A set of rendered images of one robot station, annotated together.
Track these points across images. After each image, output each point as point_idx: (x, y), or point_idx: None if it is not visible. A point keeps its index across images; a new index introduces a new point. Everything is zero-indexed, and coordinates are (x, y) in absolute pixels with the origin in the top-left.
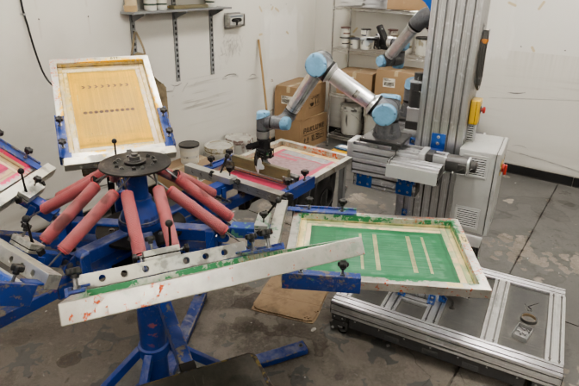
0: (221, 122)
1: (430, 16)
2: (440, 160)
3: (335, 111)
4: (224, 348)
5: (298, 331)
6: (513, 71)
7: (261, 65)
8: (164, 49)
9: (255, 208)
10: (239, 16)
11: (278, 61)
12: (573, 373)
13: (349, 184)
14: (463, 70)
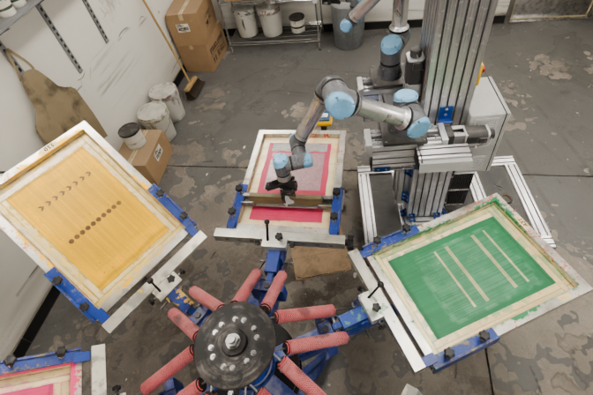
0: (138, 84)
1: None
2: (461, 138)
3: (224, 14)
4: (303, 332)
5: (345, 283)
6: None
7: (146, 3)
8: (48, 47)
9: (223, 162)
10: None
11: None
12: None
13: (281, 96)
14: (476, 46)
